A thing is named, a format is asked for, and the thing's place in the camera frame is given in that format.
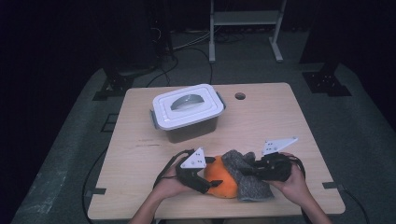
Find white metal stand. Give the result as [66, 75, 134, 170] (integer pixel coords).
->
[208, 0, 288, 63]

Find black stand base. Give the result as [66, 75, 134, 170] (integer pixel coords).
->
[302, 62, 353, 97]
[92, 66, 157, 101]

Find left hand-held gripper cable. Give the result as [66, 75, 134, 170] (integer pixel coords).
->
[152, 148, 195, 190]

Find person's left hand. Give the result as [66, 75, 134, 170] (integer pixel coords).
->
[153, 166, 195, 201]

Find grey plastic container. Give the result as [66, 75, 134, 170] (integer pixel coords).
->
[149, 91, 227, 144]

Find black tape strip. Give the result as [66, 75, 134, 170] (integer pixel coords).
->
[85, 187, 106, 198]
[322, 181, 345, 191]

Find black floor tape square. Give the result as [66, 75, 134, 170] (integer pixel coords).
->
[101, 113, 120, 133]

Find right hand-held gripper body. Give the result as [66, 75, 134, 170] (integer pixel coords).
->
[253, 135, 299, 183]

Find pale floor cable bundle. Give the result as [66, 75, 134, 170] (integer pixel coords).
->
[172, 29, 213, 51]

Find orange plush toy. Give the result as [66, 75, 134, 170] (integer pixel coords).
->
[204, 155, 239, 199]

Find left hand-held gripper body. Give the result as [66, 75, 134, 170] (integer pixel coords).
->
[175, 147, 213, 194]

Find grey knitted cloth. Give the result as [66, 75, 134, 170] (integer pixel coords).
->
[221, 149, 276, 203]

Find hand-held gripper cable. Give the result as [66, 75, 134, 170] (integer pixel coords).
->
[152, 148, 195, 190]
[288, 155, 306, 181]

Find person's right hand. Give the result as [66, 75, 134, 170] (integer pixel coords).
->
[269, 151, 308, 207]

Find right hand-held gripper cable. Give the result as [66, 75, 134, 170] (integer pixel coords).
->
[288, 155, 306, 181]

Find white box lid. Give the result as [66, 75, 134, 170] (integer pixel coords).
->
[151, 83, 226, 131]

